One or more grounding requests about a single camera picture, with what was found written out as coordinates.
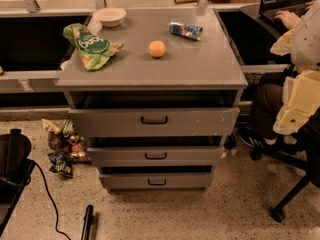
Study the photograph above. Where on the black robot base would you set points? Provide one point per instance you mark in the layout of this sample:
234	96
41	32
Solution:
14	150

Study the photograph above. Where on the grey top drawer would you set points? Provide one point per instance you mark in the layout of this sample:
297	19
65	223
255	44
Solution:
154	122

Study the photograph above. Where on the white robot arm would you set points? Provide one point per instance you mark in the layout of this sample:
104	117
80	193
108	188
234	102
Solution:
301	95

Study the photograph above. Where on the person's hand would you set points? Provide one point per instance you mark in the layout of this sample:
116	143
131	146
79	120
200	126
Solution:
288	19

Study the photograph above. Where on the grey middle drawer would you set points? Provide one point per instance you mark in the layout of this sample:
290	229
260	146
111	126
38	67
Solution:
155	156

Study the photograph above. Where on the person's leg dark trousers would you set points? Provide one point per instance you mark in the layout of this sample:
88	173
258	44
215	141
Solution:
266	104

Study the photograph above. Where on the black laptop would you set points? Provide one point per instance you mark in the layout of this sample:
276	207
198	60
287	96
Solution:
283	0

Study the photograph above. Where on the orange fruit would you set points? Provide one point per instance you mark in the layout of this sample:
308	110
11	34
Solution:
156	49

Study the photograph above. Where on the pile of snack bags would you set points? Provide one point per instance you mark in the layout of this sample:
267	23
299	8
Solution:
67	146

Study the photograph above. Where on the grey bottom drawer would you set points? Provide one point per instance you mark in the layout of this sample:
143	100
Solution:
114	182

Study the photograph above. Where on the white bowl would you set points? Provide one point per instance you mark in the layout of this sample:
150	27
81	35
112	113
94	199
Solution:
110	17

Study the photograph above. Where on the wooden stick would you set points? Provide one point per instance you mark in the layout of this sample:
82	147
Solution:
177	2

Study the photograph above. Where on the black rod on floor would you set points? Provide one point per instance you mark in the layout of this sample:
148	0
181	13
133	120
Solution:
87	222

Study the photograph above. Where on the grey drawer cabinet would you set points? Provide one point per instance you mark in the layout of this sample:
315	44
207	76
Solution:
191	74

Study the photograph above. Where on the black office chair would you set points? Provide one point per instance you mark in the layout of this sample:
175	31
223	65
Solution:
309	139

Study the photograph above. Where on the crushed blue soda can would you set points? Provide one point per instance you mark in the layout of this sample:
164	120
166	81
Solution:
185	30

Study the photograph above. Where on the grey drawer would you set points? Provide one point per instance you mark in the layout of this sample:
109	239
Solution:
155	156
154	122
114	182

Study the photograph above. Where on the person's black shoe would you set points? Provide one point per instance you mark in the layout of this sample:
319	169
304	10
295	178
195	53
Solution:
252	139

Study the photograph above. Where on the green chip bag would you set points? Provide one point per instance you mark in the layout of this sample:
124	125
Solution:
93	50

